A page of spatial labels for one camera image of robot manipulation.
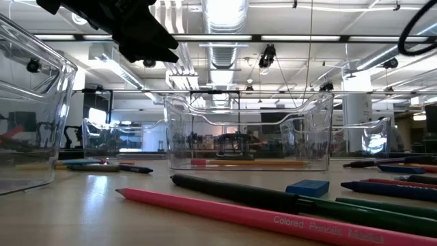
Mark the black purple pen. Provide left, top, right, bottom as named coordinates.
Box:
left=343, top=155, right=437, bottom=169

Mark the pink colored pencil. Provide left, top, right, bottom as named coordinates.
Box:
left=115, top=187, right=437, bottom=246

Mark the silver ventilation duct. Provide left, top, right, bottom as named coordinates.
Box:
left=201, top=0, right=250, bottom=69

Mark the white pillar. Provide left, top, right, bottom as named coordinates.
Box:
left=342, top=70, right=373, bottom=154

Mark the clear plastic bin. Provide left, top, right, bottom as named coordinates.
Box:
left=329, top=117, right=393, bottom=159
left=163, top=91, right=335, bottom=172
left=81, top=118, right=168, bottom=160
left=0, top=13, right=79, bottom=196

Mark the black overhead camera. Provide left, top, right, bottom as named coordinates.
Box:
left=257, top=43, right=277, bottom=69

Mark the blue pencil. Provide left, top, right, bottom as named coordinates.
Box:
left=56, top=157, right=107, bottom=167

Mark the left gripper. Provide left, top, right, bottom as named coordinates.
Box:
left=36, top=0, right=180, bottom=64

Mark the black silver frame crossbar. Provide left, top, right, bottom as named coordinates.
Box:
left=33, top=33, right=437, bottom=44

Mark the black monitor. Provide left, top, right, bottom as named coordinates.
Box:
left=259, top=107, right=300, bottom=135

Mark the thick blue eraser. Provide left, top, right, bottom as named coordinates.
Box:
left=285, top=179, right=330, bottom=200

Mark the dark green coloured pencil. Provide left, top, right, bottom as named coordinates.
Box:
left=170, top=173, right=437, bottom=239

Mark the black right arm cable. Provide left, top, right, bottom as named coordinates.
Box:
left=397, top=0, right=437, bottom=57

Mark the dark blue crayon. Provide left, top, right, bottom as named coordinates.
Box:
left=118, top=164, right=154, bottom=175

